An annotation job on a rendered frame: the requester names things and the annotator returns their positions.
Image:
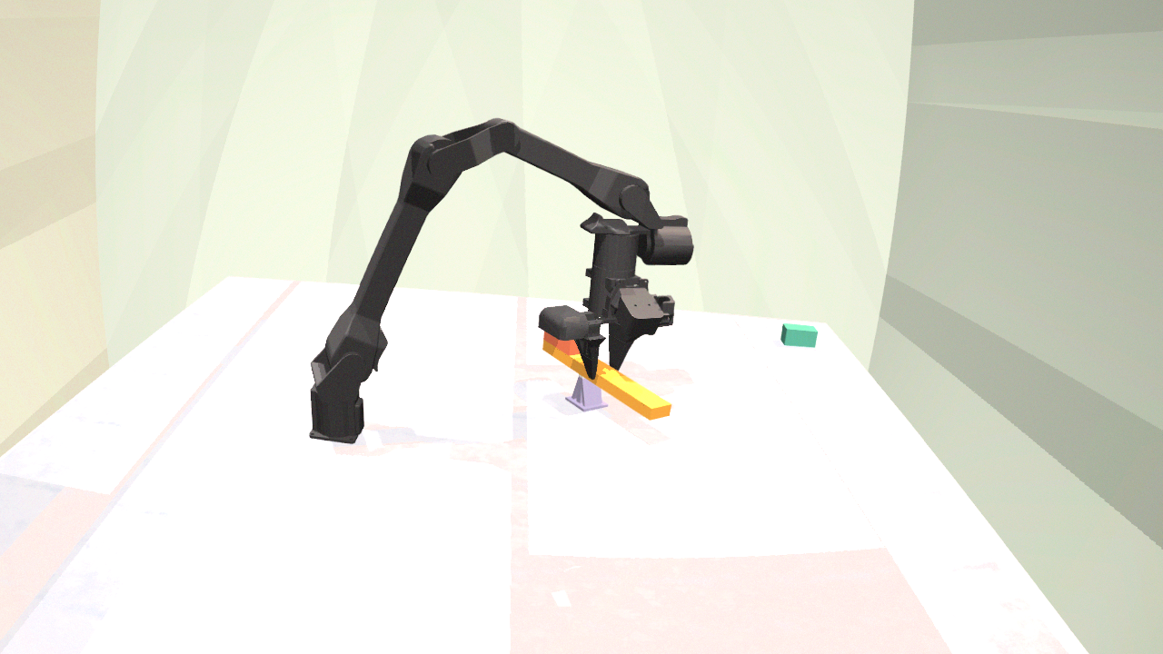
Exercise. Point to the orange bar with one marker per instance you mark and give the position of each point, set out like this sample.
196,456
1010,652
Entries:
646,403

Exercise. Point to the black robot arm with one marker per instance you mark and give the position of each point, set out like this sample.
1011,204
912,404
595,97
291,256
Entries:
434,163

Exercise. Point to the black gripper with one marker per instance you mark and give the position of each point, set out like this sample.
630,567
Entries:
565,324

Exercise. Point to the teal rectangular block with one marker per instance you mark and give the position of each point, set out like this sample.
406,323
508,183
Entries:
798,335

